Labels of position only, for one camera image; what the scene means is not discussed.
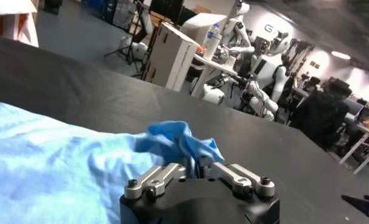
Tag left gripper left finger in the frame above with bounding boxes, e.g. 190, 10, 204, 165
124, 163, 188, 200

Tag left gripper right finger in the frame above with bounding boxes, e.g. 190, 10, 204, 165
202, 161, 276, 198

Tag light blue t-shirt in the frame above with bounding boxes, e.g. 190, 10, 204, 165
0, 102, 225, 224

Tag small white round robot base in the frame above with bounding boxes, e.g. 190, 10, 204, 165
119, 36, 149, 59

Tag black table cover sheet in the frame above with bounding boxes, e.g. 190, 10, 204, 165
0, 35, 369, 224

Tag white leg work table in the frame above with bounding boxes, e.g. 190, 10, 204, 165
339, 114, 369, 175

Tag white standing desk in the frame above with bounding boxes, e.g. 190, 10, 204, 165
189, 53, 239, 99

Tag tall white cardboard box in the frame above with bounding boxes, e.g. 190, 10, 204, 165
141, 21, 201, 93

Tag black tripod stand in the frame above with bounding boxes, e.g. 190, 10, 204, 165
104, 0, 152, 72

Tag clear water bottle blue cap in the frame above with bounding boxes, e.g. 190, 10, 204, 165
206, 23, 222, 41

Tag white curved shell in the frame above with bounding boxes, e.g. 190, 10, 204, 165
180, 12, 228, 47

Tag black monitor screen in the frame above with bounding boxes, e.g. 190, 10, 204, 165
149, 0, 185, 23

